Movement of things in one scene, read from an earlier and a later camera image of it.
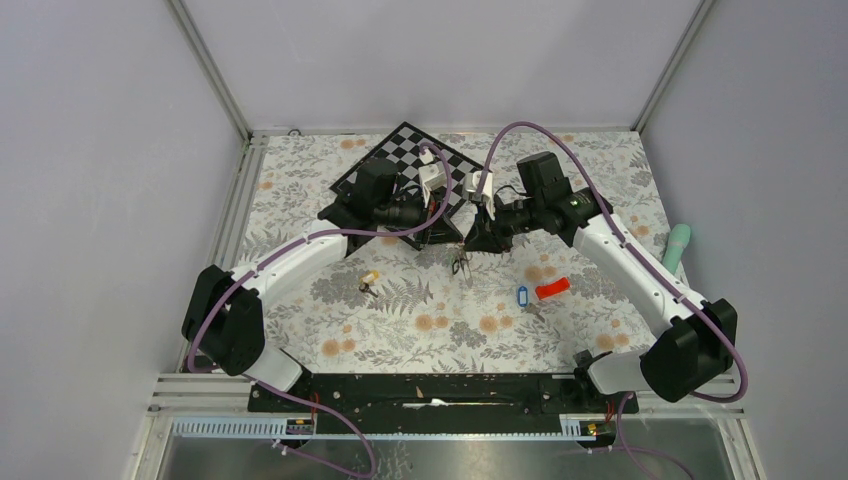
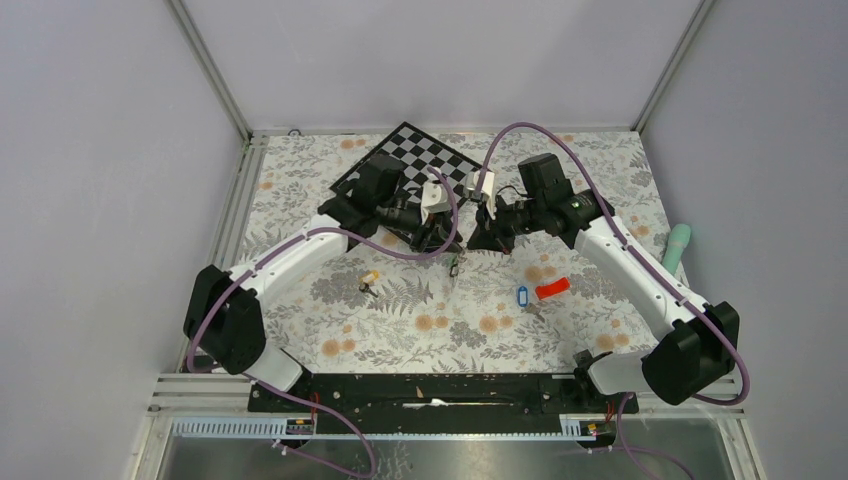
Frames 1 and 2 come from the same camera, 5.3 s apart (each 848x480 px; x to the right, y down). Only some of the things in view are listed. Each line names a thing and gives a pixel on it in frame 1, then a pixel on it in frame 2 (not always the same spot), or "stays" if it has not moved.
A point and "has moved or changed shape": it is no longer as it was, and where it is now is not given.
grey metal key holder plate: [464, 262] has moved or changed shape
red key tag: [547, 290] stays
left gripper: [442, 232] stays
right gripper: [487, 235] stays
